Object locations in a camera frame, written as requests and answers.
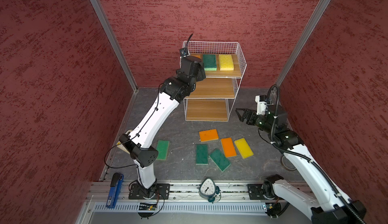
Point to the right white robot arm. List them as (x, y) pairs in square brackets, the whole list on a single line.
[(329, 205)]

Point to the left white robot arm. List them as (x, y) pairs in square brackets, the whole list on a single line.
[(171, 93)]

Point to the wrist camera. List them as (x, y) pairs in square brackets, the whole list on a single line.
[(261, 101), (184, 52)]

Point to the white wire shelf rack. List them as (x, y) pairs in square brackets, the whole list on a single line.
[(202, 47)]

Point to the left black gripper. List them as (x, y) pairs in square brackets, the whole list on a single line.
[(201, 74)]

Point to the dark green sponge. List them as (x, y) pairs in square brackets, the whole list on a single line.
[(201, 154), (219, 159), (209, 61)]

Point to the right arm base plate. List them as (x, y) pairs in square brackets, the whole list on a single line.
[(256, 192)]

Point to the dark green sponge upright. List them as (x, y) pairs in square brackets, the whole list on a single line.
[(201, 154)]

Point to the wooden shelf board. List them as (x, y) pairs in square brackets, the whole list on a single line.
[(211, 110), (239, 68), (213, 88)]

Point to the white kitchen timer dial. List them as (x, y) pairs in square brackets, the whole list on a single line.
[(210, 191)]

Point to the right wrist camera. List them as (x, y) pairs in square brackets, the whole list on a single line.
[(261, 101)]

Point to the beige calculator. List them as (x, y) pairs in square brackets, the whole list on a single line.
[(121, 147)]

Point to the middle wooden shelf board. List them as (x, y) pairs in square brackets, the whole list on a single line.
[(213, 88)]

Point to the bottom wooden shelf board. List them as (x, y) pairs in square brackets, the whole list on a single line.
[(211, 110)]

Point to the yellow sponge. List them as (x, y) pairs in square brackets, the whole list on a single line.
[(226, 62), (243, 148)]

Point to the aluminium mounting rail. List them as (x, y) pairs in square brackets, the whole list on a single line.
[(181, 191)]

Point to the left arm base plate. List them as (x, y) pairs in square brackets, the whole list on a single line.
[(156, 191)]

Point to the blue stapler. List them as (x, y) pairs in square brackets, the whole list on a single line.
[(115, 189)]

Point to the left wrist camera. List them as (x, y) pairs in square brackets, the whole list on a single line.
[(184, 52)]

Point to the top wooden shelf board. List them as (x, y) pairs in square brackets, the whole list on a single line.
[(239, 68)]

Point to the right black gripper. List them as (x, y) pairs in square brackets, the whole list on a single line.
[(251, 113)]

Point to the light green sponge left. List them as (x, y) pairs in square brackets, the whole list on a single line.
[(162, 148)]

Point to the brown tape roll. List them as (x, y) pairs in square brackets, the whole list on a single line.
[(287, 164)]

